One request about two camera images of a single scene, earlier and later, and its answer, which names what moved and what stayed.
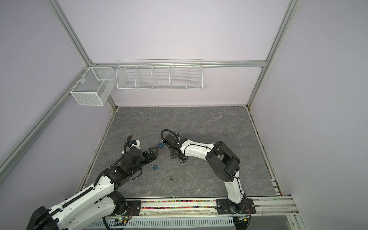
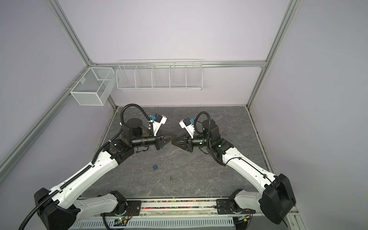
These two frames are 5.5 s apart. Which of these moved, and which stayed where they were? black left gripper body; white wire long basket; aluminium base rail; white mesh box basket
Moved: black left gripper body
Stayed: white mesh box basket; white wire long basket; aluminium base rail
